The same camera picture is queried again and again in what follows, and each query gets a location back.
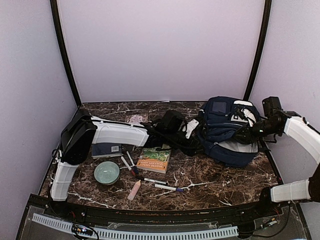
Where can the right black frame post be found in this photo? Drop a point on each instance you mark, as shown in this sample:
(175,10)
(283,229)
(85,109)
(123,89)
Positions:
(259,49)

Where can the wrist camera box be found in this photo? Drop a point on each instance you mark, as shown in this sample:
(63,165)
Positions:
(172,120)
(271,105)

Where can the navy blue student backpack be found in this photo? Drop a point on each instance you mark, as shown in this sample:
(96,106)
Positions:
(222,116)

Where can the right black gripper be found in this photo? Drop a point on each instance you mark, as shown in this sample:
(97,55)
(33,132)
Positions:
(249,136)

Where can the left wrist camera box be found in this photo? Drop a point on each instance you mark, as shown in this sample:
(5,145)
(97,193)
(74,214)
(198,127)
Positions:
(172,120)

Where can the left black frame post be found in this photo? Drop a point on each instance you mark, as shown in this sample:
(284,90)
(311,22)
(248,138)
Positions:
(63,52)

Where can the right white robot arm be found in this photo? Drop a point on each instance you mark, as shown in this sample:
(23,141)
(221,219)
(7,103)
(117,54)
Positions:
(303,141)

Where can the black frame post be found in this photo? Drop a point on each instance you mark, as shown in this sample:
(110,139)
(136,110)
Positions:
(259,49)
(63,52)

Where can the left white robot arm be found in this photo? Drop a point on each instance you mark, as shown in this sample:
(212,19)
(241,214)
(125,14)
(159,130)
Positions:
(85,130)

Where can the pink pencil-shaped eraser tube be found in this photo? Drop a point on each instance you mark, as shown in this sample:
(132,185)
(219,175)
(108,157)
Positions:
(134,190)

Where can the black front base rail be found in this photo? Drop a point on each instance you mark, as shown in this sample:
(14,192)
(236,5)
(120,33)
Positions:
(91,215)

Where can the purple capped white marker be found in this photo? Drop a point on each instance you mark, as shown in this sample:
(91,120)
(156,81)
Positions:
(166,187)

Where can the black capped white marker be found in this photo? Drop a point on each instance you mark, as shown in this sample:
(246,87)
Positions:
(151,180)

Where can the red capped white marker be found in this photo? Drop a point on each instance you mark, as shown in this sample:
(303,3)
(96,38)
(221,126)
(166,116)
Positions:
(127,165)

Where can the orange treehouse paperback book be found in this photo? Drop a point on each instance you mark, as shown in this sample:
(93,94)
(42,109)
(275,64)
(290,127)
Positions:
(155,159)

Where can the dark blue hardcover book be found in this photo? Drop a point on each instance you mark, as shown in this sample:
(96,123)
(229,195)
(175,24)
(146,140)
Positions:
(106,150)

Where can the small green circuit board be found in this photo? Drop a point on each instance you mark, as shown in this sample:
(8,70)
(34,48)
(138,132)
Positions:
(81,230)

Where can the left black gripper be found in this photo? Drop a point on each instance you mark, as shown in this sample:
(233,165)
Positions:
(190,150)

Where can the blue capped white marker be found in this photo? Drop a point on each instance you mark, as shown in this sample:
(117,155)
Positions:
(132,163)

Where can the near celadon green bowl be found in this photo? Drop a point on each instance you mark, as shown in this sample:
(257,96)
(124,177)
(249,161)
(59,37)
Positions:
(107,173)

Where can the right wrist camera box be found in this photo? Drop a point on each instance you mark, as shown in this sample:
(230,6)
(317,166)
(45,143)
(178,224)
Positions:
(271,105)

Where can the white slotted cable duct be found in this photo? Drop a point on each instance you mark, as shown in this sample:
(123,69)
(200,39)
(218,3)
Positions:
(110,234)

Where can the pink Shakespeare story book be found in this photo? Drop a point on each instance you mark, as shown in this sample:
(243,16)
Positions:
(136,118)

